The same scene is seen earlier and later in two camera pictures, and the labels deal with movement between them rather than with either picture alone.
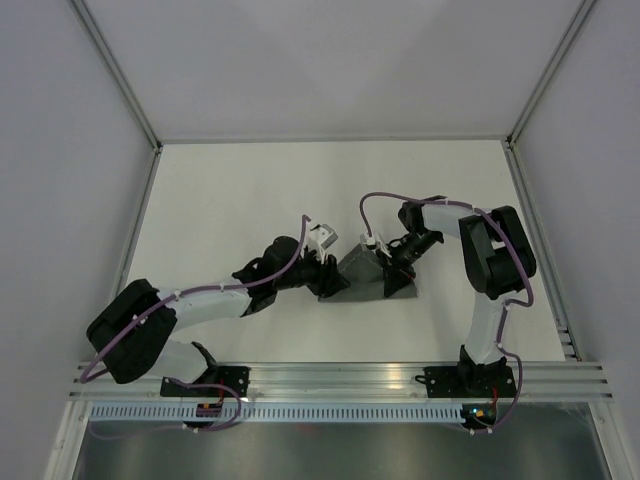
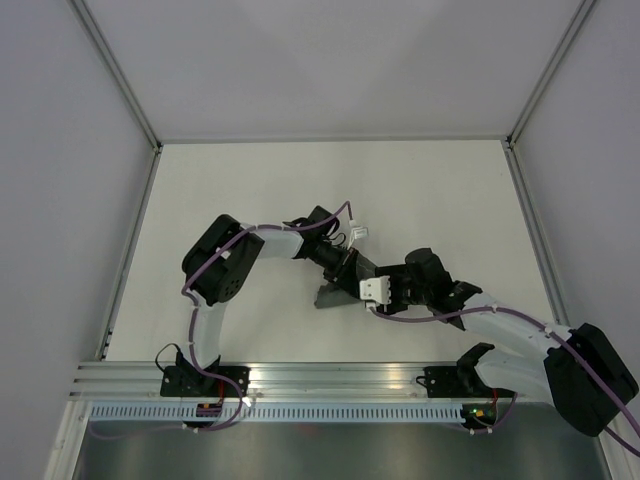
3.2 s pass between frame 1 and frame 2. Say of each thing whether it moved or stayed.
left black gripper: moved
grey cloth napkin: stayed
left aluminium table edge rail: stayed
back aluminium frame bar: stayed
